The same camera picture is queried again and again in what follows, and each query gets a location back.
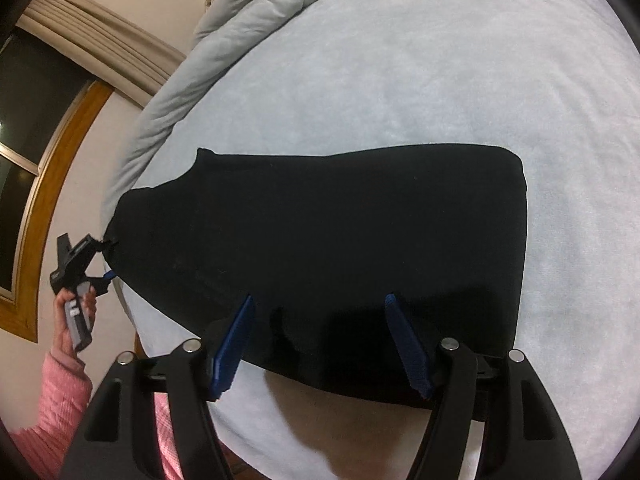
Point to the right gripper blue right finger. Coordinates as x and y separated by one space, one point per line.
410 352

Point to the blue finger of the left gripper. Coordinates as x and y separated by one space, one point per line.
99 284
90 246

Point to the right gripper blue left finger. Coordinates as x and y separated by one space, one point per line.
226 340

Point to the black pants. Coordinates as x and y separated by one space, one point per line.
319 243

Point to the person's left hand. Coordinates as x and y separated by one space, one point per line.
62 338

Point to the beige curtain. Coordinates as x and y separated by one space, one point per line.
133 61

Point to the grey quilted comforter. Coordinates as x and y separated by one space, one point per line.
227 31

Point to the light blue bed sheet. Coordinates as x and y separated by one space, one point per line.
556 82

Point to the wooden window frame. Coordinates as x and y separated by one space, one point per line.
19 302

